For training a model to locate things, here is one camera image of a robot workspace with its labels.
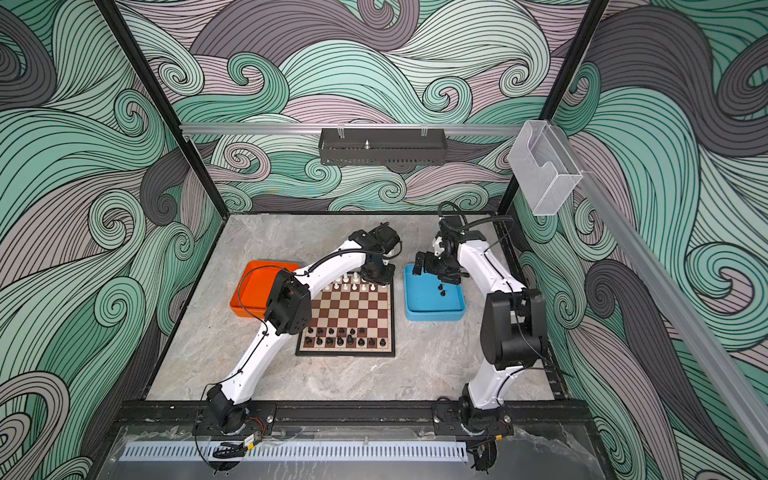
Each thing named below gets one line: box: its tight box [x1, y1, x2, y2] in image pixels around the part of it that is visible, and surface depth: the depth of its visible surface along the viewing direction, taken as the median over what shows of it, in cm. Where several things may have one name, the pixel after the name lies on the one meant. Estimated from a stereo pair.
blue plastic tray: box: [403, 264, 466, 321], surface depth 97 cm
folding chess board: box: [295, 272, 396, 357], surface depth 89 cm
